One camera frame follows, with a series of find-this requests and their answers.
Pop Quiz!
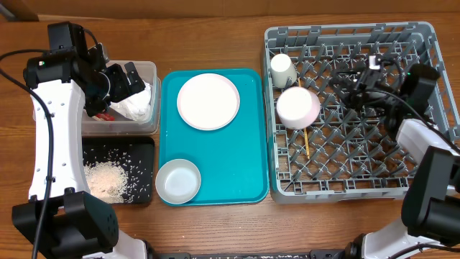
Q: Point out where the teal plastic tray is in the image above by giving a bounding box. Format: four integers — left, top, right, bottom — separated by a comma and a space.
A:
159, 68, 269, 206

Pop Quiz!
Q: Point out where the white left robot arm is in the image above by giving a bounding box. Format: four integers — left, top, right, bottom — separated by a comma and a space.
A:
11, 22, 155, 258

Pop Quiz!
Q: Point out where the white paper cup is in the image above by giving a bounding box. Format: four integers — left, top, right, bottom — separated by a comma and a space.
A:
270, 53, 297, 88

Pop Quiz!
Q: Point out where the pink small bowl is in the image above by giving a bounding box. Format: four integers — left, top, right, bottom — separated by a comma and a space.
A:
276, 86, 321, 130

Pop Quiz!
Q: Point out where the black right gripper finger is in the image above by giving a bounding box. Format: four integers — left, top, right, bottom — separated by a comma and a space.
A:
332, 61, 367, 76
328, 77, 354, 96

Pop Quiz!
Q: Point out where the black tray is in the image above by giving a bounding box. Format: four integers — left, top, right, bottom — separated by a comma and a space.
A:
83, 137, 155, 204

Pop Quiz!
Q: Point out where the grey small bowl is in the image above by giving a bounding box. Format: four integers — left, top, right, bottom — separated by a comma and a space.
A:
155, 159, 201, 205

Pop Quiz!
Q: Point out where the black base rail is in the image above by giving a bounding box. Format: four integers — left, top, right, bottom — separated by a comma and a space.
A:
156, 249, 357, 259

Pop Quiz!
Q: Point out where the grey dishwasher rack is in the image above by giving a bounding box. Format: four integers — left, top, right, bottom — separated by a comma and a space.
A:
263, 22, 459, 204

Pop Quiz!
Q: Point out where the white napkin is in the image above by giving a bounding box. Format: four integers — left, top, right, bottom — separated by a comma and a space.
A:
110, 83, 152, 121

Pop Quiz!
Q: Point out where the pile of rice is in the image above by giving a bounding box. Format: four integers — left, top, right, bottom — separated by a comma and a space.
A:
83, 145, 153, 204

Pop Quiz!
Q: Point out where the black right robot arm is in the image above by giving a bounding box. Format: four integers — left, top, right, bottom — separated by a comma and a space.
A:
328, 56, 459, 258

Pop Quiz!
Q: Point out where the pink plate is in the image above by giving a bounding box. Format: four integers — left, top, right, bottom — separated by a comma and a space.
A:
177, 73, 240, 131

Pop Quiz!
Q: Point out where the red wrapper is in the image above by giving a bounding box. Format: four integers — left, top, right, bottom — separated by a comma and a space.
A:
92, 113, 115, 122

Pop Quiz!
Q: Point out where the clear plastic bin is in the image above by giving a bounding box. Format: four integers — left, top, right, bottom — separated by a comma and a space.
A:
32, 60, 162, 137

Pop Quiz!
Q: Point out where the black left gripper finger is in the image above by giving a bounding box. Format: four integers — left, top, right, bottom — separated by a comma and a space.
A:
107, 81, 145, 103
124, 62, 142, 84

